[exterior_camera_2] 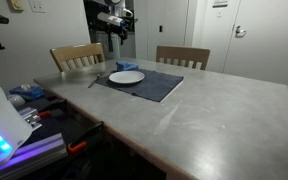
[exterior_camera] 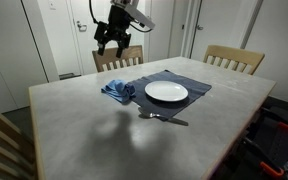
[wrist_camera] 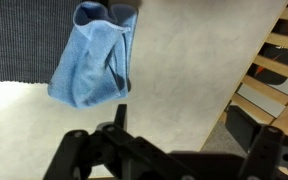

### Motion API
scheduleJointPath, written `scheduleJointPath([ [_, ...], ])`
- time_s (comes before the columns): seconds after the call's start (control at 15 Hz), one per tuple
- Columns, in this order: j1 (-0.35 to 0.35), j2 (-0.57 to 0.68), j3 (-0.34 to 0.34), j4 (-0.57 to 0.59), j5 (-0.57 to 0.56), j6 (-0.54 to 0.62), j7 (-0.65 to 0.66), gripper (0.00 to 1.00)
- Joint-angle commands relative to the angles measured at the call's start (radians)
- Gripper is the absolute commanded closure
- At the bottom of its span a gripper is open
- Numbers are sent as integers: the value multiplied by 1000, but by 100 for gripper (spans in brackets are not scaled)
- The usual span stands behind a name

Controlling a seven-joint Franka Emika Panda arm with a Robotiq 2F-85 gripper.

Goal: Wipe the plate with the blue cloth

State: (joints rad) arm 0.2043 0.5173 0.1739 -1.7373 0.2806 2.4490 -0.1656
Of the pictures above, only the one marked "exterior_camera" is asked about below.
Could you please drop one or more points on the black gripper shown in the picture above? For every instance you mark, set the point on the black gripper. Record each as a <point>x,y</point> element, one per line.
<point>120,18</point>

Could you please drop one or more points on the blue cloth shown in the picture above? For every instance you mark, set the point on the blue cloth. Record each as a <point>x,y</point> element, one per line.
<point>117,90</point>

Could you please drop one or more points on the white round plate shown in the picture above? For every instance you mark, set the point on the white round plate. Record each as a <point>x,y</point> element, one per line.
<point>166,90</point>

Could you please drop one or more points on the light wooden slat-back chair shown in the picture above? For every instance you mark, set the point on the light wooden slat-back chair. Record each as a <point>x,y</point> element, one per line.
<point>117,53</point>
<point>234,53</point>
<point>0,140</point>

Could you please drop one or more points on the small black door latch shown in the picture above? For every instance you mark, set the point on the small black door latch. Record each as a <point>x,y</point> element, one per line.
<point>182,27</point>

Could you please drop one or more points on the metal spoon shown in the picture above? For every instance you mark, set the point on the metal spoon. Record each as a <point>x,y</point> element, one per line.
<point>147,114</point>

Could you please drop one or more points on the dark blue placemat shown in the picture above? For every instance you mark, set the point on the dark blue placemat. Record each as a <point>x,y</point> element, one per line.
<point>197,88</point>

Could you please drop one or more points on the black clamp orange-red grip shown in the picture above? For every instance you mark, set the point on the black clamp orange-red grip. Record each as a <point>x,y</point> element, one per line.
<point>285,126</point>
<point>271,169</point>

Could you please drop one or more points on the small white wall plate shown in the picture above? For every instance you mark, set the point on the small white wall plate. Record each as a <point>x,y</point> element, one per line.
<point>51,4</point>

